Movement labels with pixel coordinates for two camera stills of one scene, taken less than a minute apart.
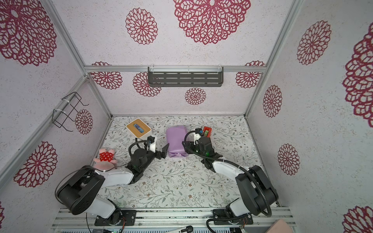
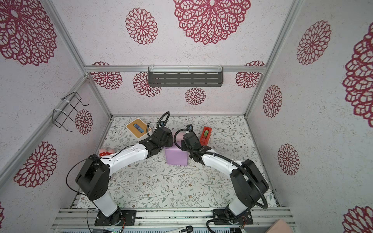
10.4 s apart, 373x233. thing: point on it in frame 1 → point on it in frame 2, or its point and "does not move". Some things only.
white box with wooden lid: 138,127 does not move
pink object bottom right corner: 280,226 does not move
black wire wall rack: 67,109 does not move
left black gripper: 164,150 → 170,140
